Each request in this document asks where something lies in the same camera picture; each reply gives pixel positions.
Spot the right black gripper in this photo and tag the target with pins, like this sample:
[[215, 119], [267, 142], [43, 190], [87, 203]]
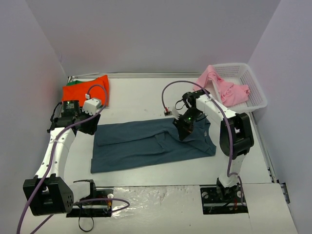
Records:
[[183, 127]]

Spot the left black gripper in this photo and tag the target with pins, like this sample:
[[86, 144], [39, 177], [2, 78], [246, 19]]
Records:
[[90, 124]]

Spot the blue t shirt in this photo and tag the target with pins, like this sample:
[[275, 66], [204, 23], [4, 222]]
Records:
[[129, 145]]

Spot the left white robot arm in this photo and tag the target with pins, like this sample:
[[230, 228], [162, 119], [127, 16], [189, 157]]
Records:
[[47, 193]]

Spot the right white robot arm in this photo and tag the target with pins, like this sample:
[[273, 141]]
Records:
[[235, 137]]

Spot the orange folded t shirt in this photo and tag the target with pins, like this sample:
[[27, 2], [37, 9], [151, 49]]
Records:
[[79, 90]]

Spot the green folded t shirt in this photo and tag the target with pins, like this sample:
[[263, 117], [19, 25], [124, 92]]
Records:
[[74, 83]]

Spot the pink t shirt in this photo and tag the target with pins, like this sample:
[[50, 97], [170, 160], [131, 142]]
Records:
[[231, 94]]

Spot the white plastic basket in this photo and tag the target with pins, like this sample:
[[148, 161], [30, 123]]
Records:
[[241, 74]]

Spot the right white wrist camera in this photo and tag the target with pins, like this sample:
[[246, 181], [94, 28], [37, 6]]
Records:
[[172, 112]]

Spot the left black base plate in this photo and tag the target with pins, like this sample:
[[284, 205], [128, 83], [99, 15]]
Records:
[[95, 208]]

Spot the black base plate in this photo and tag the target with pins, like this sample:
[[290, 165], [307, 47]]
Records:
[[95, 208], [213, 205]]

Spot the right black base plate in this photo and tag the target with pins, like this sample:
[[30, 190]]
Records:
[[213, 205]]

